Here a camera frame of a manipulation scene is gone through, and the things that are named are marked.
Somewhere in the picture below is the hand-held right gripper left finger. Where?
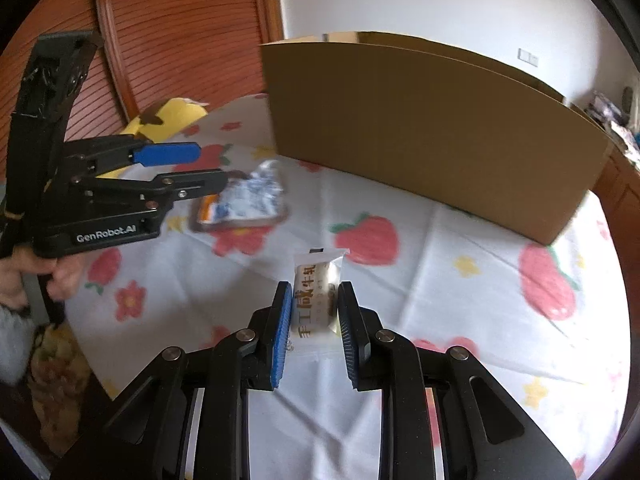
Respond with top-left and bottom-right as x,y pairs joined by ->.
50,281 -> 293,480

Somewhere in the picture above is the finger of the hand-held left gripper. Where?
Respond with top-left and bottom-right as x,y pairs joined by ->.
69,169 -> 229,212
62,135 -> 202,177

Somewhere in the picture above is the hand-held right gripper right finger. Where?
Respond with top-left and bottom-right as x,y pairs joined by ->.
337,281 -> 576,480

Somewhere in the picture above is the yellow plush toy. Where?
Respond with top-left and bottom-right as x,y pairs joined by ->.
117,97 -> 208,181

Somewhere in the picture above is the strawberry print tablecloth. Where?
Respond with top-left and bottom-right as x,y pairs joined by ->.
60,92 -> 631,480

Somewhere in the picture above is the person's left hand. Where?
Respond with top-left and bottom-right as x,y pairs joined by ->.
0,247 -> 84,311

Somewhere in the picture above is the wooden slatted door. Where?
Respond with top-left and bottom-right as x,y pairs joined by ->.
0,0 -> 286,186

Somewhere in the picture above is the blue and white snack packet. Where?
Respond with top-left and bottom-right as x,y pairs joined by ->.
192,160 -> 291,233

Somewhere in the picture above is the pile of assorted desk clutter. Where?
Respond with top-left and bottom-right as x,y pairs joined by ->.
585,87 -> 640,161

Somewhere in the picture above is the brown cardboard box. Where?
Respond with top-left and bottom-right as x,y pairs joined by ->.
260,31 -> 613,246

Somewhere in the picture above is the small white snack packet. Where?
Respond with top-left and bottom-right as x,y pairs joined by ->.
292,247 -> 348,356

